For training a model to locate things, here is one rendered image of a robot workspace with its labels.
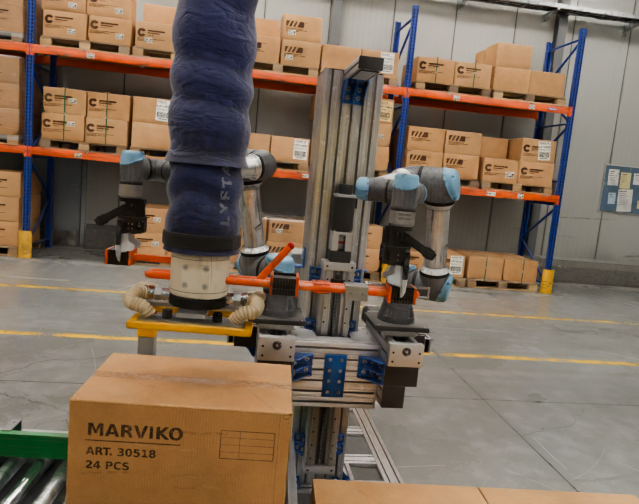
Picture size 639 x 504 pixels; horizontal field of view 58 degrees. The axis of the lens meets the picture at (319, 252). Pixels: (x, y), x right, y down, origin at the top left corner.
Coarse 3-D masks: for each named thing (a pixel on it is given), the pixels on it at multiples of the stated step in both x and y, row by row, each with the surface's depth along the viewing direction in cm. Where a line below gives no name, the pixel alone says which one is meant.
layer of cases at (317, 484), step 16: (320, 480) 202; (336, 480) 203; (320, 496) 192; (336, 496) 193; (352, 496) 194; (368, 496) 195; (384, 496) 196; (400, 496) 197; (416, 496) 198; (432, 496) 199; (448, 496) 200; (464, 496) 201; (480, 496) 202; (496, 496) 203; (512, 496) 204; (528, 496) 205; (544, 496) 206; (560, 496) 207; (576, 496) 208; (592, 496) 209; (608, 496) 210; (624, 496) 211
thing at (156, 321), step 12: (168, 312) 161; (216, 312) 163; (132, 324) 157; (144, 324) 157; (156, 324) 157; (168, 324) 158; (180, 324) 158; (192, 324) 159; (204, 324) 159; (216, 324) 160; (228, 324) 161; (240, 324) 162; (252, 324) 166
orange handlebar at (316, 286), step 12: (156, 276) 167; (168, 276) 167; (240, 276) 173; (252, 276) 173; (300, 288) 170; (312, 288) 170; (324, 288) 170; (336, 288) 170; (372, 288) 172; (384, 288) 175
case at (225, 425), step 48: (96, 384) 166; (144, 384) 169; (192, 384) 172; (240, 384) 176; (288, 384) 180; (96, 432) 156; (144, 432) 157; (192, 432) 158; (240, 432) 158; (288, 432) 159; (96, 480) 158; (144, 480) 159; (192, 480) 160; (240, 480) 160
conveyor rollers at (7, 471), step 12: (0, 456) 202; (0, 468) 191; (12, 468) 193; (36, 468) 193; (60, 468) 194; (0, 480) 185; (24, 480) 185; (36, 480) 189; (60, 480) 188; (12, 492) 178; (24, 492) 181; (48, 492) 180
